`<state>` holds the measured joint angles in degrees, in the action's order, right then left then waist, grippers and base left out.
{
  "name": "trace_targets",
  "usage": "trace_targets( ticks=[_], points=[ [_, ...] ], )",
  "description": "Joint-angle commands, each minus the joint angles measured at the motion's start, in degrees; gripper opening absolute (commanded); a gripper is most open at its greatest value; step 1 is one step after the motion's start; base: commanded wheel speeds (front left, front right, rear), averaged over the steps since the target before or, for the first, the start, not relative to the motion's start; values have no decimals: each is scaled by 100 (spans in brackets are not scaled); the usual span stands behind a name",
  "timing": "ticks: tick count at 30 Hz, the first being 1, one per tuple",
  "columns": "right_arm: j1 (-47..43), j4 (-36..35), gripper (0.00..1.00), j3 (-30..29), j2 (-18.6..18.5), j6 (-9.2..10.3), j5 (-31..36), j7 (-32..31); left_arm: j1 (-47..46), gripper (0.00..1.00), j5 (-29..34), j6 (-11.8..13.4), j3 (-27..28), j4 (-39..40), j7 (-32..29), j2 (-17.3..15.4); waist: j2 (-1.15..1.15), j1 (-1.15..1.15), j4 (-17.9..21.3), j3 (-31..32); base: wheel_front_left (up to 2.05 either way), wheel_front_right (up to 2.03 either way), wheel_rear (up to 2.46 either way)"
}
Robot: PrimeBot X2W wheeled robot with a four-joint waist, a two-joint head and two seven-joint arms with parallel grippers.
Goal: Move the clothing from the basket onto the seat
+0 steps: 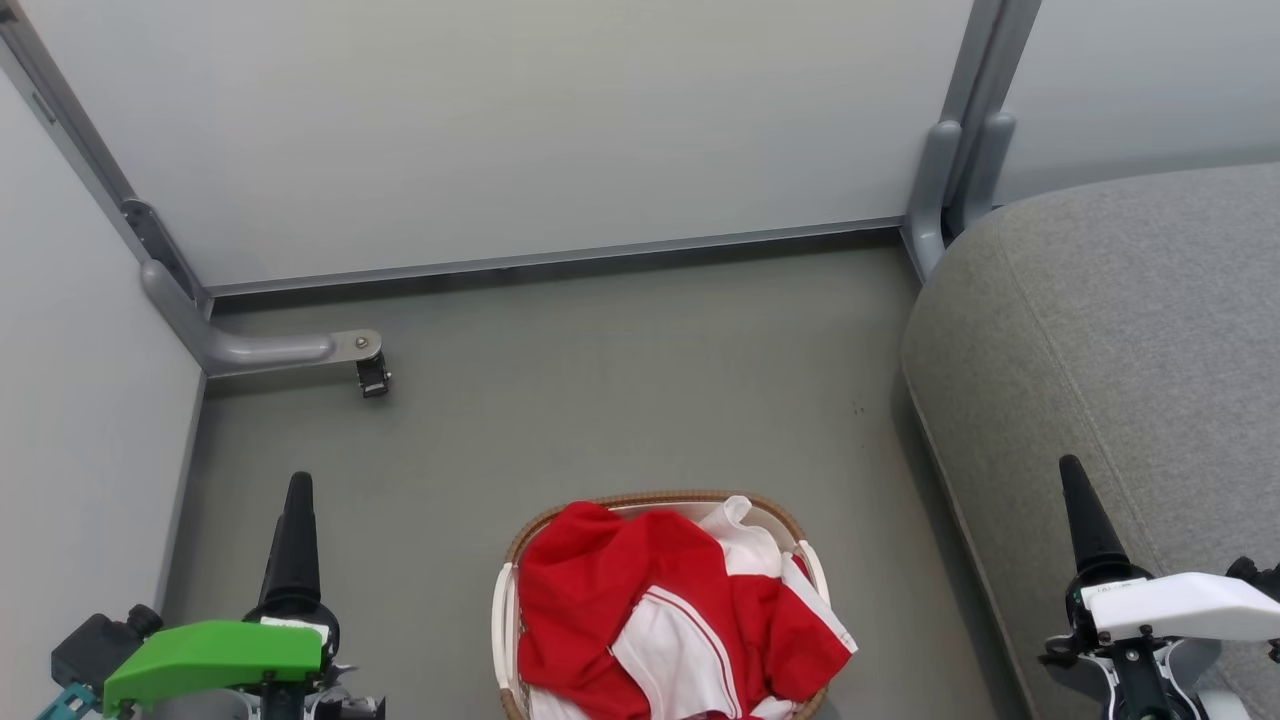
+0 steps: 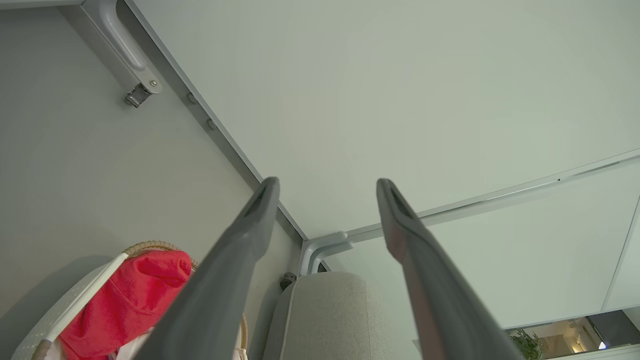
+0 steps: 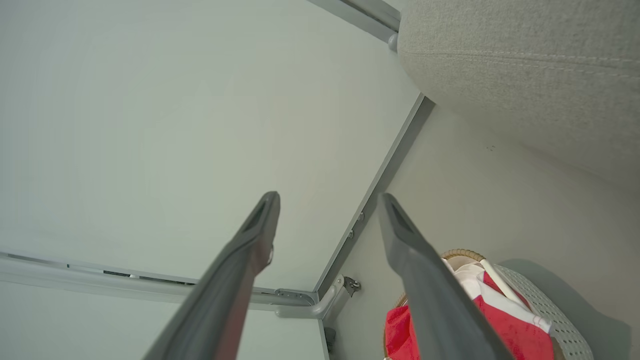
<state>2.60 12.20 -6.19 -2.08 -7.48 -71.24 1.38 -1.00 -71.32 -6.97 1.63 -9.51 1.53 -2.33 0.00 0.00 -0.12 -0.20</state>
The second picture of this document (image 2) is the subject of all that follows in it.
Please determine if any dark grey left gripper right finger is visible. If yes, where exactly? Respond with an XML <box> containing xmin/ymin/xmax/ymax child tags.
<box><xmin>376</xmin><ymin>178</ymin><xmax>524</xmax><ymax>360</ymax></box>

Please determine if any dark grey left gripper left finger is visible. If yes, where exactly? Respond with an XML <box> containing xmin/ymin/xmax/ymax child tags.
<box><xmin>132</xmin><ymin>176</ymin><xmax>280</xmax><ymax>360</ymax></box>

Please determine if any red garment with white trim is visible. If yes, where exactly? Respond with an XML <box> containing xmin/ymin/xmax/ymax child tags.
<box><xmin>59</xmin><ymin>250</ymin><xmax>193</xmax><ymax>360</ymax></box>

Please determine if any grey fabric sofa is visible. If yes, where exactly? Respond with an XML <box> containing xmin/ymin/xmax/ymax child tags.
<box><xmin>262</xmin><ymin>271</ymin><xmax>423</xmax><ymax>360</ymax></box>

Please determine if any white fabric piece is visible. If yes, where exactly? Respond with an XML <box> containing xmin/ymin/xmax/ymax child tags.
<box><xmin>116</xmin><ymin>329</ymin><xmax>157</xmax><ymax>360</ymax></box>

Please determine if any green potted plant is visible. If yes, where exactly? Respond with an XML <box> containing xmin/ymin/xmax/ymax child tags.
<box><xmin>506</xmin><ymin>328</ymin><xmax>544</xmax><ymax>360</ymax></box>

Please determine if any grey bent metal pipe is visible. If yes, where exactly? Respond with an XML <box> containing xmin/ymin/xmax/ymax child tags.
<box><xmin>298</xmin><ymin>231</ymin><xmax>354</xmax><ymax>277</ymax></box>

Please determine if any silver metal latch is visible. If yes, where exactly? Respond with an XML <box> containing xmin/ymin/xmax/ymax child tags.
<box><xmin>124</xmin><ymin>82</ymin><xmax>154</xmax><ymax>109</ymax></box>

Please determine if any silver horizontal wall rail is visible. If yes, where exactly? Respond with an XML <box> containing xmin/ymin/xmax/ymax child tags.
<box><xmin>345</xmin><ymin>148</ymin><xmax>640</xmax><ymax>242</ymax></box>

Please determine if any white basket handle strap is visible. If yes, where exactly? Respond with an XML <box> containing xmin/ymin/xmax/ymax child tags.
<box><xmin>30</xmin><ymin>252</ymin><xmax>129</xmax><ymax>359</ymax></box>

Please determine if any grey metal wall frame rail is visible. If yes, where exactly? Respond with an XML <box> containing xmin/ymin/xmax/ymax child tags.
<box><xmin>117</xmin><ymin>0</ymin><xmax>310</xmax><ymax>242</ymax></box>

